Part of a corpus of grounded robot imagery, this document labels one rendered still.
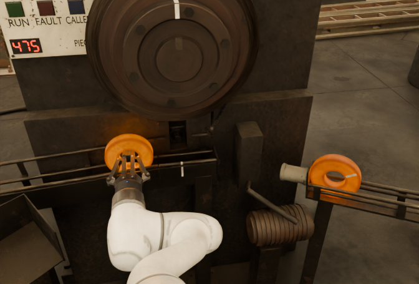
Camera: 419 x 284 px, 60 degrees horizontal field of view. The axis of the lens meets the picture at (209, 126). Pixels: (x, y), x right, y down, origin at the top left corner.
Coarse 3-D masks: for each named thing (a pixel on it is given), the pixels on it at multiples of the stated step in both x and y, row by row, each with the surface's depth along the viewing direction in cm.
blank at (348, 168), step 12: (324, 156) 116; (336, 156) 114; (312, 168) 117; (324, 168) 115; (336, 168) 114; (348, 168) 112; (312, 180) 120; (324, 180) 118; (348, 180) 114; (360, 180) 113; (336, 192) 118
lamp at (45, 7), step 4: (40, 4) 99; (44, 4) 99; (48, 4) 100; (40, 8) 100; (44, 8) 100; (48, 8) 100; (52, 8) 100; (40, 12) 100; (44, 12) 101; (48, 12) 101; (52, 12) 101
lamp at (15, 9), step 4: (8, 4) 98; (12, 4) 98; (16, 4) 98; (20, 4) 98; (8, 8) 98; (12, 8) 99; (16, 8) 99; (20, 8) 99; (12, 12) 99; (16, 12) 99; (20, 12) 100; (12, 16) 100
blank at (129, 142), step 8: (120, 136) 115; (128, 136) 115; (136, 136) 116; (112, 144) 114; (120, 144) 114; (128, 144) 115; (136, 144) 115; (144, 144) 116; (112, 152) 116; (120, 152) 116; (144, 152) 118; (152, 152) 119; (112, 160) 118; (144, 160) 120; (152, 160) 120; (120, 168) 120; (128, 168) 120
